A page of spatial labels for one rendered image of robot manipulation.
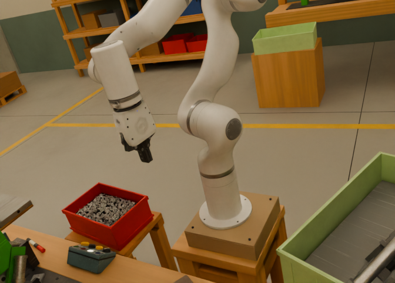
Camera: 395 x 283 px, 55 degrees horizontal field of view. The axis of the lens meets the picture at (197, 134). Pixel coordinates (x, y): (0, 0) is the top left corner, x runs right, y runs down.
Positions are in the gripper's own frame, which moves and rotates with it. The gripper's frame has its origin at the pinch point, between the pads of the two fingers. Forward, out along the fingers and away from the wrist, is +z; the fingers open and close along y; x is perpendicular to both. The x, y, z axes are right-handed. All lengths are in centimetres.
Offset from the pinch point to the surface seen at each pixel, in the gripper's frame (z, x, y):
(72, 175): 119, 261, 102
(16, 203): 14, 51, -20
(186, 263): 50, 8, 7
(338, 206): 40, -36, 41
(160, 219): 51, 36, 23
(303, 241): 40, -32, 21
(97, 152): 119, 273, 146
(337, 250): 46, -39, 28
